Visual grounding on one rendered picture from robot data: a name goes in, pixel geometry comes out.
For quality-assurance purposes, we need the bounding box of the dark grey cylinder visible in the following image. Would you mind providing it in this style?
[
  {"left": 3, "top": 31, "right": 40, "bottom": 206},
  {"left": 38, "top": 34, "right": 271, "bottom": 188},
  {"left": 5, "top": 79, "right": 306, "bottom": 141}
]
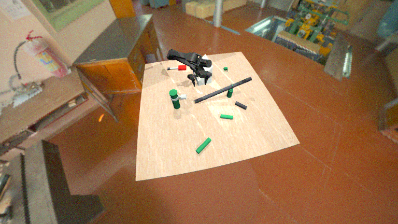
[{"left": 235, "top": 101, "right": 247, "bottom": 110}]

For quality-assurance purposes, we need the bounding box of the grey metal cup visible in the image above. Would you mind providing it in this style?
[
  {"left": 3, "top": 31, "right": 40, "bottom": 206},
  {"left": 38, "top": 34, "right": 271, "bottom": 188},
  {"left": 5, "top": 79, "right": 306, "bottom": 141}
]
[{"left": 170, "top": 94, "right": 187, "bottom": 101}]

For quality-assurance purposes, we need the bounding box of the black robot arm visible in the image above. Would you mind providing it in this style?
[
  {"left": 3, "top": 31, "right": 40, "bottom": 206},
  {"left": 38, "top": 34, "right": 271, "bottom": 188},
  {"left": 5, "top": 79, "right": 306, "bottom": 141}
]
[{"left": 167, "top": 49, "right": 212, "bottom": 78}]

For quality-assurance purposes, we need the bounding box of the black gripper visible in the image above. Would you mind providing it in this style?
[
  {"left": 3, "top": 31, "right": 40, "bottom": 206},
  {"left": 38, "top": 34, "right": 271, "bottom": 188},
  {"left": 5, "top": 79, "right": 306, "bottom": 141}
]
[{"left": 187, "top": 67, "right": 212, "bottom": 87}]

